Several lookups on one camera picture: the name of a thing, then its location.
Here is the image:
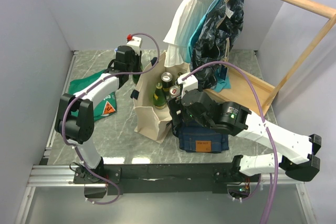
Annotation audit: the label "folded blue jeans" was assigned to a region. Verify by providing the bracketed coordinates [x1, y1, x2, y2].
[173, 121, 229, 154]

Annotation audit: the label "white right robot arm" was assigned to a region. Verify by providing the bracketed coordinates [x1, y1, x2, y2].
[167, 89, 321, 182]

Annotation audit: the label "dark patterned shirt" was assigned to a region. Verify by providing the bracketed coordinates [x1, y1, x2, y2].
[189, 0, 245, 92]

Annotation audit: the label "black base bar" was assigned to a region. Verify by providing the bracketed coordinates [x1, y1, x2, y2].
[72, 163, 253, 198]

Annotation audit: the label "green t-shirt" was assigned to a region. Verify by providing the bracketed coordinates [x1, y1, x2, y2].
[68, 70, 117, 121]

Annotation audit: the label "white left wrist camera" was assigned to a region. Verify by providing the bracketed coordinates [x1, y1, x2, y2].
[127, 34, 142, 55]

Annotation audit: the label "dark can silver top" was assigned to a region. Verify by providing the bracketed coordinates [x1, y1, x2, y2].
[161, 72, 173, 93]

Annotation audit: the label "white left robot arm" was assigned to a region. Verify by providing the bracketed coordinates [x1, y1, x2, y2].
[55, 45, 142, 183]

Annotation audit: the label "teal garment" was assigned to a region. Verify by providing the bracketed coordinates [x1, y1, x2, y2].
[191, 0, 233, 92]

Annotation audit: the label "beige canvas tote bag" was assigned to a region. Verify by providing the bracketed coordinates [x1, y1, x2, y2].
[131, 52, 189, 143]

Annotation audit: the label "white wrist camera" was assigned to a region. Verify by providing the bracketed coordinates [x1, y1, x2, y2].
[176, 73, 198, 97]
[127, 34, 142, 55]

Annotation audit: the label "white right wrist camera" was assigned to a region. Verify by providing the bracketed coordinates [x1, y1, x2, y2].
[176, 73, 198, 97]

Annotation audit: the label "wooden clothes rack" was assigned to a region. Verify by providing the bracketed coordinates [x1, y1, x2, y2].
[185, 0, 336, 120]

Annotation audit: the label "silver can red tab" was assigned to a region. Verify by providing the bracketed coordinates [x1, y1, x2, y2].
[169, 85, 181, 99]

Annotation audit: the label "white pleated garment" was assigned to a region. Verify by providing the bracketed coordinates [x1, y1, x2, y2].
[163, 0, 211, 67]

